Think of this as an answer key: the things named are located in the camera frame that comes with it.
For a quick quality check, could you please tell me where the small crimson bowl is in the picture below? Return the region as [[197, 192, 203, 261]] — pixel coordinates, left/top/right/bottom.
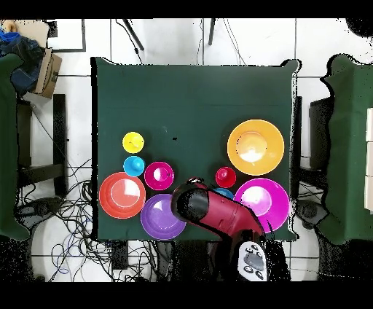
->
[[144, 161, 176, 192]]

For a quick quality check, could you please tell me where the red cup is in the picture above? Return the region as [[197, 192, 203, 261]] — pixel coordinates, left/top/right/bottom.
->
[[214, 166, 237, 189]]

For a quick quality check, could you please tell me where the dark green tablecloth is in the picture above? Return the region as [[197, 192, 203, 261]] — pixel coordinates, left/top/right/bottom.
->
[[90, 56, 302, 243]]

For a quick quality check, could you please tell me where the blue bowl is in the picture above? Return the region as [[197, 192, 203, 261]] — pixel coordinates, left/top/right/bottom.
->
[[213, 187, 235, 200]]

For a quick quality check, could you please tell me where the blue cup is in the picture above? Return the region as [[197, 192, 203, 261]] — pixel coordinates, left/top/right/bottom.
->
[[122, 155, 146, 178]]

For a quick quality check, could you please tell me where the yellow cup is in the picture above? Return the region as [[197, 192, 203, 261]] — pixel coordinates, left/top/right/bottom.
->
[[122, 131, 146, 155]]

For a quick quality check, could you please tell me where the large orange bowl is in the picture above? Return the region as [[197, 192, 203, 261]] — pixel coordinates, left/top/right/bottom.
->
[[226, 118, 286, 176]]

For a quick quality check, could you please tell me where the purple bowl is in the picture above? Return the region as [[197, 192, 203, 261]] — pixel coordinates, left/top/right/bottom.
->
[[140, 193, 187, 241]]

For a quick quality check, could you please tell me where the red-orange bowl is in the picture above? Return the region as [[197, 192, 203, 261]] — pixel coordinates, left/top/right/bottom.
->
[[98, 171, 147, 220]]

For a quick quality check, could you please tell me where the large pink bowl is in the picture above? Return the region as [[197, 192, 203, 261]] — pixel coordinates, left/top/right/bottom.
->
[[233, 177, 291, 233]]

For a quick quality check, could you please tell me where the black tripod leg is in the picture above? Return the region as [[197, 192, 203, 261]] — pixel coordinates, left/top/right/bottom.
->
[[122, 18, 145, 51], [208, 18, 217, 46]]

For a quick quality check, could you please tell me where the brown cardboard box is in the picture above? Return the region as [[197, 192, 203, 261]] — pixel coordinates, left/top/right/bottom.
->
[[30, 47, 63, 99]]

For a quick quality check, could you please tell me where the dark green side cloth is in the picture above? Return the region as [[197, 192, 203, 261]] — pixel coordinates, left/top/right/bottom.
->
[[318, 53, 373, 246], [0, 53, 30, 241]]

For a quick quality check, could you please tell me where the blue fabric bundle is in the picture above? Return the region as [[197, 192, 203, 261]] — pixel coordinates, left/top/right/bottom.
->
[[0, 30, 44, 95]]

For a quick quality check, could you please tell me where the tangle of floor cables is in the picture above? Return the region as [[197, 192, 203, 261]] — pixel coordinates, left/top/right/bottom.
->
[[17, 158, 158, 282]]

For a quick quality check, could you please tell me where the black stool frame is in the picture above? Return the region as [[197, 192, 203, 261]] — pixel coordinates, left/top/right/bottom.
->
[[15, 93, 68, 199]]

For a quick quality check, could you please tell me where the black pedestal foot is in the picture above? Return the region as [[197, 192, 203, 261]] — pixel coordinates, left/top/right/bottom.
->
[[297, 199, 327, 230], [14, 196, 63, 225]]

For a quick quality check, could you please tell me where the white panel black frame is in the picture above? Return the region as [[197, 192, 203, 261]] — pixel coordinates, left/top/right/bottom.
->
[[46, 18, 87, 53]]

